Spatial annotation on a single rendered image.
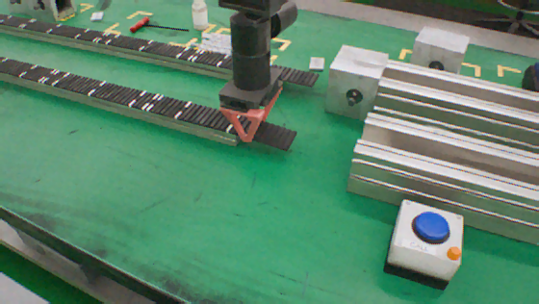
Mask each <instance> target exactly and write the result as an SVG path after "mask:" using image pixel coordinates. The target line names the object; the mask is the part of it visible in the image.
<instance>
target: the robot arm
mask: <svg viewBox="0 0 539 304"><path fill-rule="evenodd" d="M218 6H219V7H222V8H224V9H231V10H236V11H237V12H234V13H232V14H231V15H230V16H229V21H230V36H231V51H232V66H233V78H232V79H231V80H230V81H229V82H228V83H227V84H226V85H225V86H224V87H223V88H222V89H221V90H220V92H219V93H218V96H219V101H220V102H219V104H220V110H221V111H222V113H223V114H224V115H225V116H226V117H227V119H228V121H229V122H230V123H231V124H232V126H233V127H234V129H235V130H236V132H237V133H238V135H239V137H240V138H241V140H242V141H244V142H247V143H251V141H252V139H253V137H254V135H255V133H256V131H257V129H258V127H259V124H260V122H261V120H263V121H264V122H265V121H266V119H267V117H268V115H269V113H270V110H271V108H272V106H273V105H274V103H275V101H276V99H277V98H278V96H279V93H280V91H281V89H282V82H280V81H277V80H278V79H279V78H282V69H276V68H271V67H270V48H271V40H272V39H274V38H276V37H277V36H278V35H279V34H280V33H283V32H284V31H285V30H286V29H288V28H289V27H290V26H291V25H292V24H294V23H295V21H296V18H297V7H296V4H295V1H294V0H218ZM260 106H263V107H265V108H264V109H263V110H262V109H259V108H260ZM236 114H238V115H242V116H246V117H247V120H249V121H251V125H250V128H249V131H248V133H247V135H246V134H245V133H244V130H243V128H242V126H241V124H240V122H239V120H238V118H237V116H236Z"/></svg>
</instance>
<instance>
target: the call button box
mask: <svg viewBox="0 0 539 304"><path fill-rule="evenodd" d="M423 212H433V213H438V214H440V215H442V216H443V217H444V218H445V219H446V221H447V222H448V223H449V231H448V233H447V234H446V236H445V237H444V238H442V239H440V240H434V241H432V240H429V239H427V238H425V237H423V235H422V234H420V233H419V232H418V231H417V229H416V220H417V218H418V216H419V214H420V213H423ZM462 226H463V216H461V215H456V214H453V213H450V212H447V211H441V210H437V209H435V208H431V207H429V206H425V205H423V204H417V203H413V202H411V201H407V200H403V201H402V202H401V207H400V211H399V213H398V218H397V220H396V223H395V226H394V230H393V234H392V237H391V242H390V246H389V250H388V254H387V256H386V259H385V263H384V267H383V272H388V273H391V274H392V275H395V276H397V277H402V278H405V279H408V280H410V281H416V282H417V283H420V284H423V285H428V286H430V287H432V288H435V289H440V290H442V291H444V290H445V288H446V287H447V285H448V283H449V280H450V279H451V278H452V276H453V275H454V273H455V271H456V270H457V268H458V266H459V265H460V258H459V260H458V261H452V260H451V259H449V258H448V257H447V253H448V251H449V248H450V247H452V246H456V247H458V248H459V249H460V250H461V248H462Z"/></svg>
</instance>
